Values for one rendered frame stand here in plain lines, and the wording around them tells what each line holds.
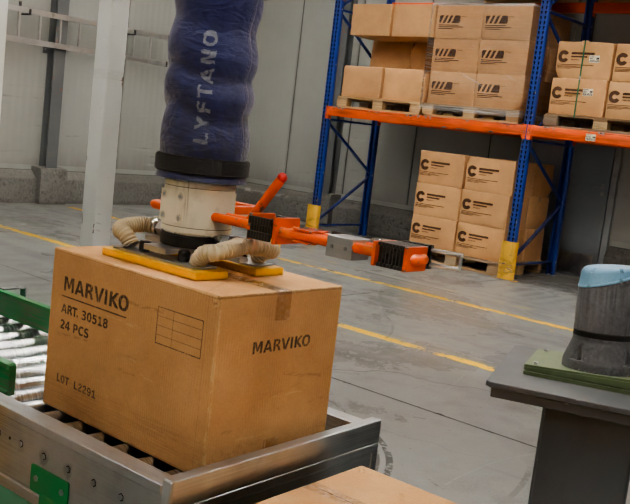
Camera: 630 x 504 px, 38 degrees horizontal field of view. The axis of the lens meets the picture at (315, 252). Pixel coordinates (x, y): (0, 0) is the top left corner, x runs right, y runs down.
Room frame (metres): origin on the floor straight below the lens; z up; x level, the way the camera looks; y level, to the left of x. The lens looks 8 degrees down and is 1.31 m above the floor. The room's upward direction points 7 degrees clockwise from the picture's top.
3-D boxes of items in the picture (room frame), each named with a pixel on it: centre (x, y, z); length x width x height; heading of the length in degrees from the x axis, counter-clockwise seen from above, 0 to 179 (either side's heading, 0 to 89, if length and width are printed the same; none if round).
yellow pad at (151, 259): (2.12, 0.35, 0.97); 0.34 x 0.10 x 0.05; 51
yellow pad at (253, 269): (2.27, 0.23, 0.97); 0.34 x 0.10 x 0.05; 51
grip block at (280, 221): (2.03, 0.10, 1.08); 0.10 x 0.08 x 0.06; 141
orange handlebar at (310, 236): (2.16, 0.06, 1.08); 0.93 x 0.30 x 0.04; 51
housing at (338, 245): (1.90, -0.07, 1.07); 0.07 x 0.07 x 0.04; 51
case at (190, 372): (2.19, 0.28, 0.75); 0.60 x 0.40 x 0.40; 50
